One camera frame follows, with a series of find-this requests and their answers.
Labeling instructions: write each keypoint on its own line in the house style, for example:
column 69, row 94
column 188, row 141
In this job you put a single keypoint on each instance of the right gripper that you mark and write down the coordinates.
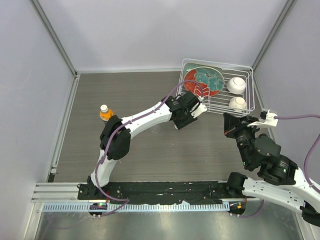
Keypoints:
column 232, row 124

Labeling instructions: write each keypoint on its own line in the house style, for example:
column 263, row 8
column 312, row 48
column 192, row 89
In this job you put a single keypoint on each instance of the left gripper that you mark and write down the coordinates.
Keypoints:
column 179, row 125

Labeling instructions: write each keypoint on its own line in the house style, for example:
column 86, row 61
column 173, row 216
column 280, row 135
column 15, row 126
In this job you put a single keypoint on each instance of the orange juice bottle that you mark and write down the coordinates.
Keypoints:
column 105, row 116

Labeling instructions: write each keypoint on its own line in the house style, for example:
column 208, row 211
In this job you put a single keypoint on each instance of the white bottle cap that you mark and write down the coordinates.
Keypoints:
column 104, row 108

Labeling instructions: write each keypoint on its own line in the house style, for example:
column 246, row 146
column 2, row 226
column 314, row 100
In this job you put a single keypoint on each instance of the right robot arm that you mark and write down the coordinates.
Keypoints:
column 284, row 183

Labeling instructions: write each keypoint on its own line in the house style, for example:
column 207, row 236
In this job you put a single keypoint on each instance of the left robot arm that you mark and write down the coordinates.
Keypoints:
column 115, row 139

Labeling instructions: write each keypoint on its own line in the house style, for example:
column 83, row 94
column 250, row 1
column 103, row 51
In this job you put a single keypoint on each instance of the clear empty plastic bottle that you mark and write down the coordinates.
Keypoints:
column 156, row 129

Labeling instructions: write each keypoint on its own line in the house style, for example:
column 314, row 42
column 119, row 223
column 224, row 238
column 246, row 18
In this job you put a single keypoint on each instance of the lower white bowl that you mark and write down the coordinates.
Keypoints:
column 238, row 104

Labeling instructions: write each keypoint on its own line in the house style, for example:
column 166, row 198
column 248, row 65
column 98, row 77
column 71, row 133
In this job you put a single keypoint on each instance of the white bowl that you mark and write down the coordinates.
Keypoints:
column 236, row 85
column 238, row 104

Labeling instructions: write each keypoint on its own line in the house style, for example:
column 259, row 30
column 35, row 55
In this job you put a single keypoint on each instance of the upper white bowl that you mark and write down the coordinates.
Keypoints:
column 236, row 85

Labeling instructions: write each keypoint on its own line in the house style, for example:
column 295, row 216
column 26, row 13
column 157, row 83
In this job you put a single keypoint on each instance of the red and teal plate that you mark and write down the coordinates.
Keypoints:
column 198, row 78

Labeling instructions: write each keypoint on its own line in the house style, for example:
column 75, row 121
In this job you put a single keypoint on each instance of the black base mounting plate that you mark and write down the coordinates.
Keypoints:
column 160, row 193

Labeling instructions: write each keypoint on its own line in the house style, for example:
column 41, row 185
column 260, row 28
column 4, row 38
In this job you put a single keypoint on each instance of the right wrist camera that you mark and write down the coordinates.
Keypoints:
column 267, row 119

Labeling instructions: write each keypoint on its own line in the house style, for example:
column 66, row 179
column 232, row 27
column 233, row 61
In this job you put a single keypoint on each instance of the white wire dish rack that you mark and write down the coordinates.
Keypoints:
column 219, row 103

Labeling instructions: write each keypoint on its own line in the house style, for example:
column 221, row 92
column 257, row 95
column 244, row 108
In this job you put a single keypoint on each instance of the slotted cable duct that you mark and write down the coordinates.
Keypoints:
column 138, row 208

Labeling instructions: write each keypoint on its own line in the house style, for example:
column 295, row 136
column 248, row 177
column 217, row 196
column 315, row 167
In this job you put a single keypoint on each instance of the aluminium frame rail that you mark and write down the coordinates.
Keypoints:
column 50, row 192

